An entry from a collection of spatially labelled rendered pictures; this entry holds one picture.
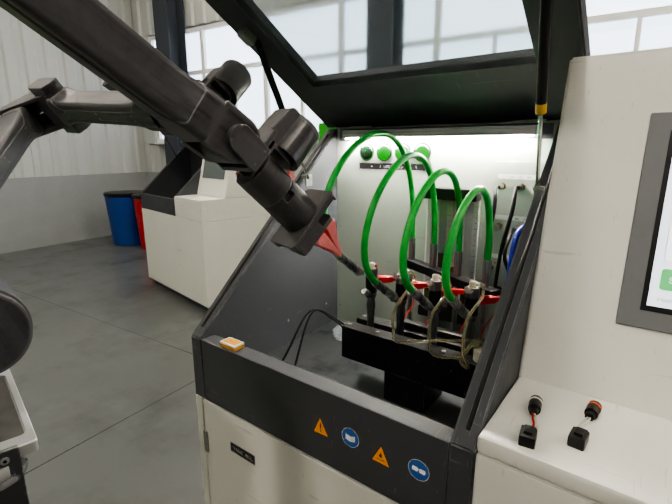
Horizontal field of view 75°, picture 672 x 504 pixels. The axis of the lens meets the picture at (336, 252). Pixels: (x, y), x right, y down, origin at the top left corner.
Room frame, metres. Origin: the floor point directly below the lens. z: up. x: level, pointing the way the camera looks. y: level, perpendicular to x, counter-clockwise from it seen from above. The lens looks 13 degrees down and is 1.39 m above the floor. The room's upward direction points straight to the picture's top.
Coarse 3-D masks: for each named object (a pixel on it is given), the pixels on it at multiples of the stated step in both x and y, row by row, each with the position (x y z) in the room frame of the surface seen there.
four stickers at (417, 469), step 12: (312, 420) 0.75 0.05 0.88; (324, 420) 0.73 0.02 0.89; (324, 432) 0.73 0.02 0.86; (348, 432) 0.70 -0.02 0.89; (348, 444) 0.70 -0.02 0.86; (372, 444) 0.67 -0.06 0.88; (372, 456) 0.66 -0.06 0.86; (384, 456) 0.65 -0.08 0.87; (408, 456) 0.62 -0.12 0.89; (408, 468) 0.62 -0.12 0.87; (420, 468) 0.61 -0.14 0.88; (420, 480) 0.61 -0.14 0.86
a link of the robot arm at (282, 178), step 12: (276, 144) 0.59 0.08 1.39; (276, 156) 0.60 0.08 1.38; (264, 168) 0.56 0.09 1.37; (276, 168) 0.58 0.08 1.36; (288, 168) 0.61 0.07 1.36; (240, 180) 0.58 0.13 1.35; (252, 180) 0.56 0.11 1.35; (264, 180) 0.56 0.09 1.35; (276, 180) 0.57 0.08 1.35; (288, 180) 0.59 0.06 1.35; (252, 192) 0.57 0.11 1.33; (264, 192) 0.57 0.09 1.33; (276, 192) 0.58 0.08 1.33; (264, 204) 0.58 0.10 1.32
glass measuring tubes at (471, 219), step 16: (448, 192) 1.12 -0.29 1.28; (464, 192) 1.10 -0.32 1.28; (448, 208) 1.15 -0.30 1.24; (480, 208) 1.11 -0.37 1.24; (448, 224) 1.15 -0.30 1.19; (464, 224) 1.12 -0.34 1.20; (464, 240) 1.10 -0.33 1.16; (464, 256) 1.10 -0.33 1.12; (464, 272) 1.10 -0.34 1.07; (448, 304) 1.12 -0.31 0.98; (448, 320) 1.11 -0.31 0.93; (464, 320) 1.08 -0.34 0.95
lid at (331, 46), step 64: (256, 0) 1.05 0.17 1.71; (320, 0) 0.99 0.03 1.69; (384, 0) 0.93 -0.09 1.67; (448, 0) 0.88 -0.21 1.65; (512, 0) 0.84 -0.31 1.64; (576, 0) 0.77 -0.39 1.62; (320, 64) 1.19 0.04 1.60; (384, 64) 1.10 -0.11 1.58; (448, 64) 1.03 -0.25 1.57; (512, 64) 0.94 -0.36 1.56
